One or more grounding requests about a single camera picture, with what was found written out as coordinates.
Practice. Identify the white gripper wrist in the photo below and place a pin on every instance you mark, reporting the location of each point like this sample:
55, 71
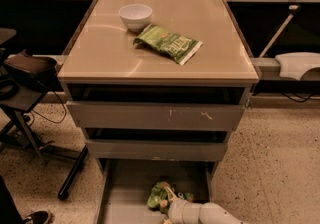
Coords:
175, 210

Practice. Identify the green rice chip bag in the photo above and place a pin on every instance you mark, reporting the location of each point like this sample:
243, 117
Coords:
158, 199

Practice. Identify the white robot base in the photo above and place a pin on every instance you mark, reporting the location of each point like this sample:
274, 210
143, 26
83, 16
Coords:
294, 65

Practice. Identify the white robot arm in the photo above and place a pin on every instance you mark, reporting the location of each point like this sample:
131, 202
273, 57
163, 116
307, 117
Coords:
211, 213

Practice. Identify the grey bottom drawer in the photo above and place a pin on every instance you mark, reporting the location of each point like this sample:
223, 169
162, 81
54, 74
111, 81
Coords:
127, 185

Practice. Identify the grey drawer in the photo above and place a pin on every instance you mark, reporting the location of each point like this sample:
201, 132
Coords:
156, 150
155, 116
127, 185

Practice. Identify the grey middle drawer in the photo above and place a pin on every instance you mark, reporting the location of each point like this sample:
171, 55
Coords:
156, 150

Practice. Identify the grey drawer cabinet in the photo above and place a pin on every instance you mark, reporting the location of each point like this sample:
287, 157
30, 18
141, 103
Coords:
105, 65

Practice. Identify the grey top drawer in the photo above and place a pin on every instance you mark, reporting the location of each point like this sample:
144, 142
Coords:
155, 116

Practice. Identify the green kettle chip bag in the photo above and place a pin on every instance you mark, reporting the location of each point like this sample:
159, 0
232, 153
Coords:
178, 47

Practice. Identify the black shoe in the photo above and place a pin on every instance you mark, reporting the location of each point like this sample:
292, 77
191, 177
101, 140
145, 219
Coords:
38, 217

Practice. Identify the dark trouser leg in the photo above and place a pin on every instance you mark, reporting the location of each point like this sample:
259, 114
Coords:
8, 211

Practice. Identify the white bowl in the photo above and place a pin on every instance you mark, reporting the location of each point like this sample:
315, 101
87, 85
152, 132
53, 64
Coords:
135, 16

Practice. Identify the black chair with stand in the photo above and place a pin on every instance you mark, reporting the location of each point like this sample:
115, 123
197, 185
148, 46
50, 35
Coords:
17, 100

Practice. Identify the white stick with knob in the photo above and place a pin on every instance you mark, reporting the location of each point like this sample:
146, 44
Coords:
292, 11

